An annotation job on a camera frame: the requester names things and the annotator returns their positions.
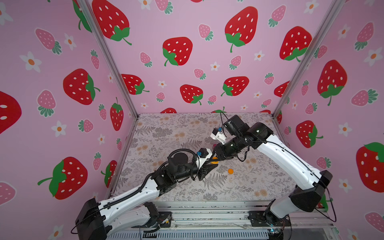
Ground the orange paint jar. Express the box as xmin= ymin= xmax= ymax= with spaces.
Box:
xmin=211 ymin=157 xmax=219 ymax=165

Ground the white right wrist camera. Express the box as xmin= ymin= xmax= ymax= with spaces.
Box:
xmin=210 ymin=127 xmax=227 ymax=145

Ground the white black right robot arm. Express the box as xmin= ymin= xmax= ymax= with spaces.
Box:
xmin=211 ymin=115 xmax=333 ymax=226

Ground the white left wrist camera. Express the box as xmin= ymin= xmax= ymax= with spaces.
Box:
xmin=196 ymin=148 xmax=213 ymax=170

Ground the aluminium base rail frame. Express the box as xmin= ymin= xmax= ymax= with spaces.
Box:
xmin=83 ymin=200 xmax=340 ymax=240

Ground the floral patterned table mat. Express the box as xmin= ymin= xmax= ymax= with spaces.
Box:
xmin=113 ymin=113 xmax=296 ymax=202

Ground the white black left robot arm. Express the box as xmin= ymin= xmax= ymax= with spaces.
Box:
xmin=71 ymin=148 xmax=220 ymax=240

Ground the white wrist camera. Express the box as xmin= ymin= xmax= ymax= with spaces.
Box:
xmin=196 ymin=148 xmax=213 ymax=170
xmin=210 ymin=127 xmax=227 ymax=145

